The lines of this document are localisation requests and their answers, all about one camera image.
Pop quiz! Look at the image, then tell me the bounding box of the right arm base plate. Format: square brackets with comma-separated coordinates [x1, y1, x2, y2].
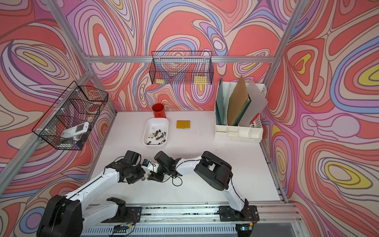
[217, 205, 260, 223]

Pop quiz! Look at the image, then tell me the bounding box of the grey folder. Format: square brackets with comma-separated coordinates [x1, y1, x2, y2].
[238, 81, 268, 128]

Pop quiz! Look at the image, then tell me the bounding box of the yellow sponge in basket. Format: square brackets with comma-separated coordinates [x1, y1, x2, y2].
[193, 76, 207, 85]

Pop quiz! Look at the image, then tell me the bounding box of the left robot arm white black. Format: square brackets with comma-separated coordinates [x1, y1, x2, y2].
[37, 151, 145, 237]

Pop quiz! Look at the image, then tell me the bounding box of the red cup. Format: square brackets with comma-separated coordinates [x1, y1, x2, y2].
[152, 103, 166, 118]

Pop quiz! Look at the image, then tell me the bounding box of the green folder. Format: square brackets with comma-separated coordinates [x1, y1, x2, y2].
[215, 78, 224, 125]

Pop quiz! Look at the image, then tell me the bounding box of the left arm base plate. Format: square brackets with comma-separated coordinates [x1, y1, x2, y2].
[102, 206, 142, 223]

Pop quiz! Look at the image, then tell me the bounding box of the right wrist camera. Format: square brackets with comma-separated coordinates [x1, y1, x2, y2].
[142, 159, 155, 173]

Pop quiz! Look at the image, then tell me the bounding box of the white remote control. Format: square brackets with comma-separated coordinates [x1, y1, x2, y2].
[61, 121, 89, 141]

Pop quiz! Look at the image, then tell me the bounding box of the brown cardboard folder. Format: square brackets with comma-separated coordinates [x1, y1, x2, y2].
[227, 77, 251, 126]

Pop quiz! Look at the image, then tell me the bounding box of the white storage tray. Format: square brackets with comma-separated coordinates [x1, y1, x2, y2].
[143, 118, 169, 149]

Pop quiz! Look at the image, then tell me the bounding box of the wire basket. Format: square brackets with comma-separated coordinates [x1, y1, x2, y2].
[149, 50, 214, 86]
[32, 82, 109, 151]

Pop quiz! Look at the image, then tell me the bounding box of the white file organizer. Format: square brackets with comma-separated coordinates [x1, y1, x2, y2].
[214, 82, 264, 143]

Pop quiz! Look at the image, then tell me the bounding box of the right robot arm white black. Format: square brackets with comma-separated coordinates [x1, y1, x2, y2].
[142, 151, 249, 217]

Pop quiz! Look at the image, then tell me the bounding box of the back wire basket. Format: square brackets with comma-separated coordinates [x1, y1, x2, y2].
[149, 50, 214, 86]

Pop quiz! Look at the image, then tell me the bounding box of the left wire basket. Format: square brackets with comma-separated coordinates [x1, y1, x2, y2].
[32, 82, 109, 151]

